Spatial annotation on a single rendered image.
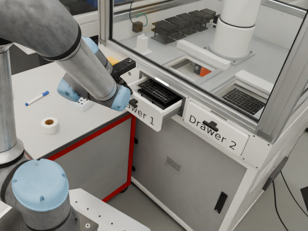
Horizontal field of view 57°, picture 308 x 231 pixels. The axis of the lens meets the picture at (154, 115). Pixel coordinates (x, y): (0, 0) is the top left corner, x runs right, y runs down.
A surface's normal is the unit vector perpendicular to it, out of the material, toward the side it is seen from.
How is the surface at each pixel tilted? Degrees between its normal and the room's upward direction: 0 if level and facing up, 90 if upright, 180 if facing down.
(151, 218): 0
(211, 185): 90
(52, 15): 62
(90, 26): 90
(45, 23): 78
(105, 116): 0
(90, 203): 0
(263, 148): 90
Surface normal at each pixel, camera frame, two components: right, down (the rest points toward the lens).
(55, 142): 0.11, -0.77
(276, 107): -0.69, 0.40
